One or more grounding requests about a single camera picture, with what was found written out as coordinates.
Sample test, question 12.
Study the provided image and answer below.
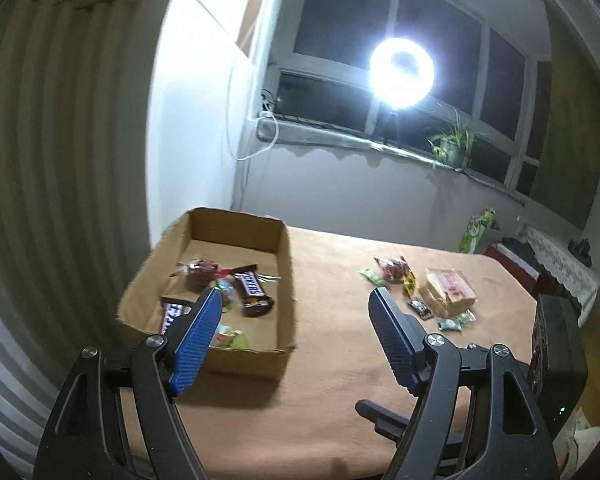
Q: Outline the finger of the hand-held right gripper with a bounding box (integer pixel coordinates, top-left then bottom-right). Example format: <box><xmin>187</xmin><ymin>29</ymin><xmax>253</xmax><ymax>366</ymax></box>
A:
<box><xmin>355</xmin><ymin>399</ymin><xmax>416</xmax><ymax>448</ymax></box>

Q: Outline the potted spider plant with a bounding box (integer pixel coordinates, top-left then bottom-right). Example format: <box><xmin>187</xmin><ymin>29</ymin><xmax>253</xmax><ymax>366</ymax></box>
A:
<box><xmin>426</xmin><ymin>107</ymin><xmax>486</xmax><ymax>170</ymax></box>

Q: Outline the clear dark cake packet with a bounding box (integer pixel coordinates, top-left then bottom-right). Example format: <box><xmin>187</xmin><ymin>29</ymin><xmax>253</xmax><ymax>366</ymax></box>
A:
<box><xmin>169</xmin><ymin>258</ymin><xmax>222</xmax><ymax>292</ymax></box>

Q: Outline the small brown chocolate bar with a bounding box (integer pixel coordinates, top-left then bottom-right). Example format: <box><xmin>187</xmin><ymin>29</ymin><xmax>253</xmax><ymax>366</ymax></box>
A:
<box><xmin>160</xmin><ymin>296</ymin><xmax>196</xmax><ymax>335</ymax></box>

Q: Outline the grey windowsill padding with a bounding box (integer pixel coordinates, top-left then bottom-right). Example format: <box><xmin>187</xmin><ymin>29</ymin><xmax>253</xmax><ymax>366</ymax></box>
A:
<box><xmin>256</xmin><ymin>115</ymin><xmax>528</xmax><ymax>206</ymax></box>

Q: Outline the white cabinet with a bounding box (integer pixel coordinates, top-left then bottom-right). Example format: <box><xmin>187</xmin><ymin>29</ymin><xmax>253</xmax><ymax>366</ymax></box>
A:
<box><xmin>147</xmin><ymin>0</ymin><xmax>266</xmax><ymax>246</ymax></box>

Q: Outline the red dark cake packet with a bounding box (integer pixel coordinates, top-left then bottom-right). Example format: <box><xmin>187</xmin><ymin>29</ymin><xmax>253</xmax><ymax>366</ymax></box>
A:
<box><xmin>373</xmin><ymin>255</ymin><xmax>412</xmax><ymax>284</ymax></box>

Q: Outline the small black candy packet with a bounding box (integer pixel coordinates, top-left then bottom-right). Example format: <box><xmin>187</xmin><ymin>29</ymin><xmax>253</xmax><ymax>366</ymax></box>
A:
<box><xmin>406</xmin><ymin>297</ymin><xmax>435</xmax><ymax>322</ymax></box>

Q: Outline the white lace cloth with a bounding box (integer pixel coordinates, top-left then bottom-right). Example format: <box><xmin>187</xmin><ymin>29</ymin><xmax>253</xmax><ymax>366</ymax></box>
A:
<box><xmin>517</xmin><ymin>225</ymin><xmax>600</xmax><ymax>328</ymax></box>

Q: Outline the colourful candy packet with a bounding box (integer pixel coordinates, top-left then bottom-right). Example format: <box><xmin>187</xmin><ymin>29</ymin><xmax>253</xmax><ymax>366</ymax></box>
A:
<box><xmin>213</xmin><ymin>279</ymin><xmax>237</xmax><ymax>313</ymax></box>

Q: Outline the white cable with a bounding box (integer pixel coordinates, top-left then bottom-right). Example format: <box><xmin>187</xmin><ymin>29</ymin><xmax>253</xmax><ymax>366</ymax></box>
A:
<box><xmin>225</xmin><ymin>57</ymin><xmax>281</xmax><ymax>162</ymax></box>

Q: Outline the dark figurine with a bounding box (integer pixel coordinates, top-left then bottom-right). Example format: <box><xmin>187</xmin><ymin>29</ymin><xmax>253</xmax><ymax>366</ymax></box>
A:
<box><xmin>567</xmin><ymin>238</ymin><xmax>593</xmax><ymax>267</ymax></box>

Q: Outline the white window frame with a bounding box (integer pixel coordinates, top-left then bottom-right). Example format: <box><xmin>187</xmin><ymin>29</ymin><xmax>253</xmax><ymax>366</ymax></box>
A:
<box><xmin>250</xmin><ymin>0</ymin><xmax>546</xmax><ymax>206</ymax></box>

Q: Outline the sliced bread packet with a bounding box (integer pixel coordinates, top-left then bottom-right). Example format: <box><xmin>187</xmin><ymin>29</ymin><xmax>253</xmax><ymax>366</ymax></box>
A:
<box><xmin>419</xmin><ymin>267</ymin><xmax>479</xmax><ymax>319</ymax></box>

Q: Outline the yellow green jelly packet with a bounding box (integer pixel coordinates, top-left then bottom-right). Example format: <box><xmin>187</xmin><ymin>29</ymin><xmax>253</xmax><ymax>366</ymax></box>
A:
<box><xmin>211</xmin><ymin>324</ymin><xmax>250</xmax><ymax>351</ymax></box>

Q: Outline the cardboard box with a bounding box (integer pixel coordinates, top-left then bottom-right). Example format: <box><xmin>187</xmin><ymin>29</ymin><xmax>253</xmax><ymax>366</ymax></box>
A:
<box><xmin>116</xmin><ymin>206</ymin><xmax>298</xmax><ymax>378</ymax></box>

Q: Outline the red box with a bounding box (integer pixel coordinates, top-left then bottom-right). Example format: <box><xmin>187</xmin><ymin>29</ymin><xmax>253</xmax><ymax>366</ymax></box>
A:
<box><xmin>484</xmin><ymin>237</ymin><xmax>541</xmax><ymax>293</ymax></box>

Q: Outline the black tripod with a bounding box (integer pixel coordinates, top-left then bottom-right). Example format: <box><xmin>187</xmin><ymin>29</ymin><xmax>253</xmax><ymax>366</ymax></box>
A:
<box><xmin>375</xmin><ymin>107</ymin><xmax>401</xmax><ymax>148</ymax></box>

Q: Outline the ring light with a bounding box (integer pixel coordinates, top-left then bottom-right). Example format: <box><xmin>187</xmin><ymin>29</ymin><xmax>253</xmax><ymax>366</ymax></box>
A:
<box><xmin>369</xmin><ymin>37</ymin><xmax>437</xmax><ymax>109</ymax></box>

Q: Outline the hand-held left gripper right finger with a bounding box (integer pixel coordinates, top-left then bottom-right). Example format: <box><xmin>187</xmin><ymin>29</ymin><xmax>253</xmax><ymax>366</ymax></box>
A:
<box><xmin>368</xmin><ymin>287</ymin><xmax>561</xmax><ymax>480</ymax></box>

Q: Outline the clear green candy packet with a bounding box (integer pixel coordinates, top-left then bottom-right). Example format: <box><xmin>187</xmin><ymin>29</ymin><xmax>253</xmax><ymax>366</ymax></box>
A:
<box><xmin>435</xmin><ymin>309</ymin><xmax>477</xmax><ymax>333</ymax></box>

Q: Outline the green printed bag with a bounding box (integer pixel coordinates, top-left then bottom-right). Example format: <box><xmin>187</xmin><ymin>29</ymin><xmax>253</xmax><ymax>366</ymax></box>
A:
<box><xmin>457</xmin><ymin>207</ymin><xmax>497</xmax><ymax>255</ymax></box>

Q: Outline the large brown chocolate bar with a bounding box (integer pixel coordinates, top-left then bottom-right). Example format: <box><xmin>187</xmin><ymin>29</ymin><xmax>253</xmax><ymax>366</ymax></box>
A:
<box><xmin>231</xmin><ymin>265</ymin><xmax>276</xmax><ymax>319</ymax></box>

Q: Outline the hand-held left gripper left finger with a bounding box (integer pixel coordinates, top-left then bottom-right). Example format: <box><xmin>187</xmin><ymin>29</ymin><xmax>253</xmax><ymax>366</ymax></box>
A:
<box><xmin>32</xmin><ymin>286</ymin><xmax>224</xmax><ymax>480</ymax></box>

